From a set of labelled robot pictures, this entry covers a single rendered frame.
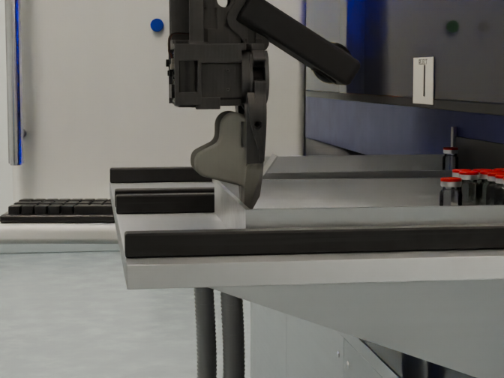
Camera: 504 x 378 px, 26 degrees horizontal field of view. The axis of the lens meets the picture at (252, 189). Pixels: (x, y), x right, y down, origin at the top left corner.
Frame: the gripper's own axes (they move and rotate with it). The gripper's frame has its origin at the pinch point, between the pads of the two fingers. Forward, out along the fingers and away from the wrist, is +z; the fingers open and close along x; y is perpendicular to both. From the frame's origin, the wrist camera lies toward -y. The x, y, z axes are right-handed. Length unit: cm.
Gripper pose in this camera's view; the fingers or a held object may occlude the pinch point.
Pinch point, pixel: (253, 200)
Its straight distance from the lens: 97.4
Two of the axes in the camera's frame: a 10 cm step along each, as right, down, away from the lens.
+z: 0.0, 9.9, 1.1
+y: -9.9, 0.2, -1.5
